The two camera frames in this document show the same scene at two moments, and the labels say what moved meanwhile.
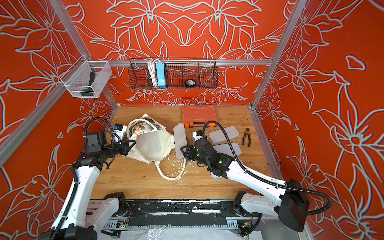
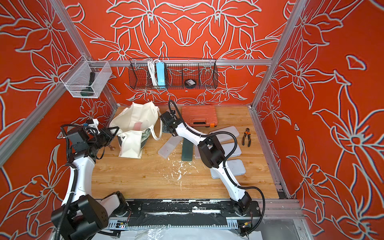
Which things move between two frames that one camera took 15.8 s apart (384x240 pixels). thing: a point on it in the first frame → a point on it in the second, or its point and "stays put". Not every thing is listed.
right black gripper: (190, 152) → (168, 125)
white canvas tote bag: (150, 141) → (129, 124)
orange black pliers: (248, 133) stays put
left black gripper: (126, 146) → (108, 136)
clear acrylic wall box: (87, 79) stays put
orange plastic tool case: (196, 116) stays put
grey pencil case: (225, 148) stays put
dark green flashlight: (88, 91) stays put
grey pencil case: (219, 135) stays put
